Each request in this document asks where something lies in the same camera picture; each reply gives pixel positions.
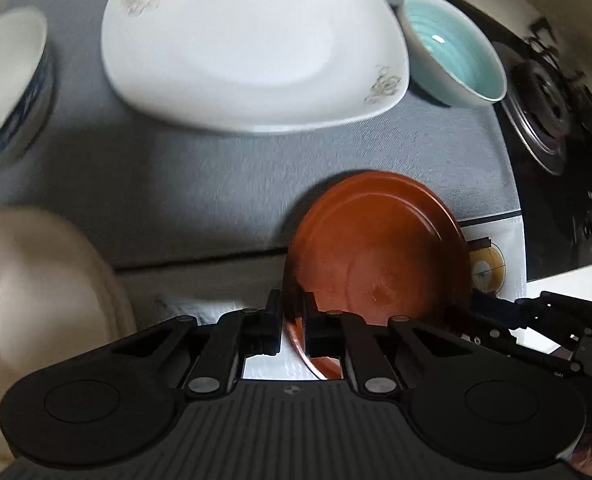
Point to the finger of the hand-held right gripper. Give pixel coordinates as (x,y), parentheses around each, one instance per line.
(496,312)
(566,310)

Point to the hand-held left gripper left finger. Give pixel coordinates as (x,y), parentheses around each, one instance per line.
(274,321)

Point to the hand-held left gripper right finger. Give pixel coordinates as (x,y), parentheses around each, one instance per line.
(310,327)

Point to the red-brown round plate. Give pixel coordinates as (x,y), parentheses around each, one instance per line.
(376,255)

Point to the white printed sheet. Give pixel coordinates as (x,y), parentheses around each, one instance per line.
(496,260)

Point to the black glass gas stove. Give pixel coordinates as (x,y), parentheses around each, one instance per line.
(551,200)

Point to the grey cloth mat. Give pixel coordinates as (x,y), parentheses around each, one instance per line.
(176,185)

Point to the round metal stove burner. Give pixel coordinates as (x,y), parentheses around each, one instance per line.
(546,105)

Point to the cream bowl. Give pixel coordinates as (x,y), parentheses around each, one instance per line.
(36,300)

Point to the teal glazed bowl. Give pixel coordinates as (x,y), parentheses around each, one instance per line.
(451,50)

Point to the large white floral plate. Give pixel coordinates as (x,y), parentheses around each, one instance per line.
(246,40)

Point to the blue and white bowl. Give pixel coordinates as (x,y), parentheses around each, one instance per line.
(6,80)

